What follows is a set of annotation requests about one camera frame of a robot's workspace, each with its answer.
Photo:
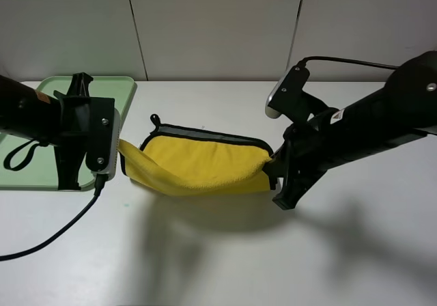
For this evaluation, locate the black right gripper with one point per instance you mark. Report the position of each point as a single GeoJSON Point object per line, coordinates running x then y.
{"type": "Point", "coordinates": [404, 110]}

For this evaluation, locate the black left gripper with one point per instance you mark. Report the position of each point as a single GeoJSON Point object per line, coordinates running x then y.
{"type": "Point", "coordinates": [60, 120]}

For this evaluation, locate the yellow microfiber towel black trim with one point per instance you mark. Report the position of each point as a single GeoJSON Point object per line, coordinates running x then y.
{"type": "Point", "coordinates": [181, 161]}

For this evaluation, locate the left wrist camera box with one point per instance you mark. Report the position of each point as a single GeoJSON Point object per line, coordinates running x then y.
{"type": "Point", "coordinates": [103, 137]}

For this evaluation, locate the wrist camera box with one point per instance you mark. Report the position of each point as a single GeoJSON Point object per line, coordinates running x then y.
{"type": "Point", "coordinates": [288, 98]}
{"type": "Point", "coordinates": [103, 137]}

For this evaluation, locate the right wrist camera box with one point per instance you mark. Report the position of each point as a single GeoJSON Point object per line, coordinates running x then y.
{"type": "Point", "coordinates": [288, 98]}

